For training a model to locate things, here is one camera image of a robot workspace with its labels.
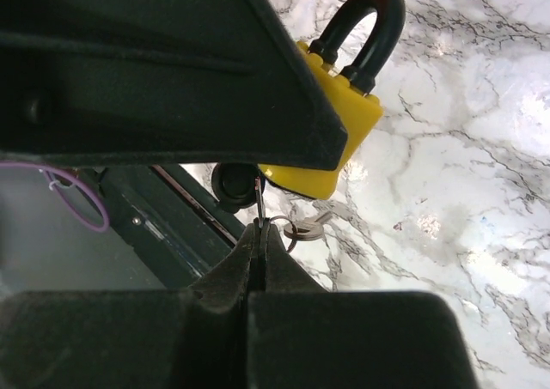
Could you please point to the yellow padlock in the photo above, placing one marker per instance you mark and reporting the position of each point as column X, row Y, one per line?
column 239, row 186

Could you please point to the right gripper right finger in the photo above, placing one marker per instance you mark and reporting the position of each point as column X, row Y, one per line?
column 277, row 271

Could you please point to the silver key bunch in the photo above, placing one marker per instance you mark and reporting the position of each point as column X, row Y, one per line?
column 308, row 229

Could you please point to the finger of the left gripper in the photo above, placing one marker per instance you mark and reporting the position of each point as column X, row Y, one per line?
column 89, row 83

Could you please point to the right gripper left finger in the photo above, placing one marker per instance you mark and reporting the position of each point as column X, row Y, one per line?
column 230, row 282

